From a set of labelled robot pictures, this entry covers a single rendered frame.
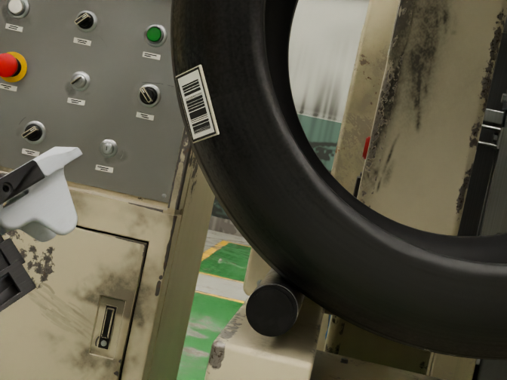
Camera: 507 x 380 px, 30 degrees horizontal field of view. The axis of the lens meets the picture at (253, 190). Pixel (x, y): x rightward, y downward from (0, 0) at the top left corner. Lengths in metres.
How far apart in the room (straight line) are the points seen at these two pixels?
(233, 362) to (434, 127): 0.47
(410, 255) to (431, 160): 0.41
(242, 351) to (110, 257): 0.76
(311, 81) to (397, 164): 8.95
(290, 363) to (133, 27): 0.90
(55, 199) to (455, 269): 0.32
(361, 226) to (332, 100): 9.33
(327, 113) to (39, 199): 9.43
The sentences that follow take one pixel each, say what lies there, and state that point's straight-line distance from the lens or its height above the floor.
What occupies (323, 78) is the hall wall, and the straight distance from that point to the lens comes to 10.11.
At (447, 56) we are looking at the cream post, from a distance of 1.18.
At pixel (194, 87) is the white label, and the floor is 1.07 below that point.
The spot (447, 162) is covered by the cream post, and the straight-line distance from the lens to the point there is 1.17.
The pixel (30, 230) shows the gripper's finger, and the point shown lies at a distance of 0.73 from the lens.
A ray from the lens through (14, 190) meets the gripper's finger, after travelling 0.67.
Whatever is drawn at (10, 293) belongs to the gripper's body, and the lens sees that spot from 0.68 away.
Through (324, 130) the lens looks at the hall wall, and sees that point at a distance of 10.01.
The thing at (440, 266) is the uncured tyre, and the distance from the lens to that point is 0.78.
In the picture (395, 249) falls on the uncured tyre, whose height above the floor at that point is 0.98.
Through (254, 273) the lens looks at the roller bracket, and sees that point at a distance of 1.16.
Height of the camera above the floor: 1.04
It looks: 3 degrees down
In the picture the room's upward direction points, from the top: 12 degrees clockwise
